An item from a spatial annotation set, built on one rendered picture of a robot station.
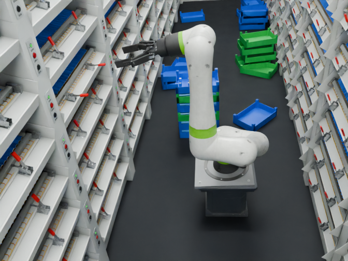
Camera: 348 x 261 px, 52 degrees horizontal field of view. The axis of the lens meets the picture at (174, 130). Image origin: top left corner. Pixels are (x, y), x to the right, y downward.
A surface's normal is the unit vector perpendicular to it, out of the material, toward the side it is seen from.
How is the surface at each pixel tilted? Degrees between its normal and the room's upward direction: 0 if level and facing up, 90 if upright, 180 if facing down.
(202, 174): 3
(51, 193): 16
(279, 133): 0
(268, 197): 0
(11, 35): 90
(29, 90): 90
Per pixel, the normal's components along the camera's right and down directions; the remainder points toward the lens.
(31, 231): 0.19, -0.76
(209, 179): -0.12, -0.78
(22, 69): -0.11, 0.62
